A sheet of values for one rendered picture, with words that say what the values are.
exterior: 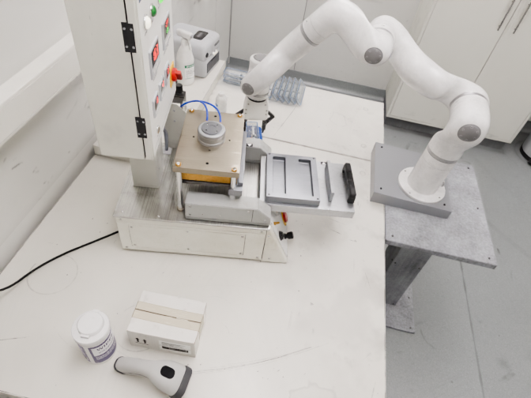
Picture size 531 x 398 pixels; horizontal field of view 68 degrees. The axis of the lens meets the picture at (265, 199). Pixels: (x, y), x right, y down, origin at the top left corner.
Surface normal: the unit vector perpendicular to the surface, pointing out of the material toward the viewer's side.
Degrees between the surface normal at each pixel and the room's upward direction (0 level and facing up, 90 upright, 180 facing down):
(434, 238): 0
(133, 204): 0
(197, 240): 90
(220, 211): 90
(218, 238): 90
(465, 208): 0
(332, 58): 90
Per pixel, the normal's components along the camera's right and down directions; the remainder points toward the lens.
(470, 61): -0.20, 0.70
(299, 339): 0.12, -0.68
